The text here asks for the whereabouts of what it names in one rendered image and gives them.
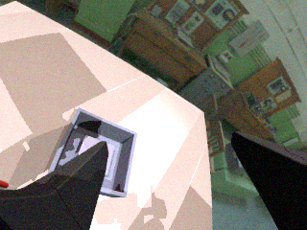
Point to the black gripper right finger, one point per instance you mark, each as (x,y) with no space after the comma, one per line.
(280,176)

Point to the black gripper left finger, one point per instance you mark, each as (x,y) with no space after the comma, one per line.
(64,199)

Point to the red peg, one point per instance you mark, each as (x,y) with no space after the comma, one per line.
(4,184)

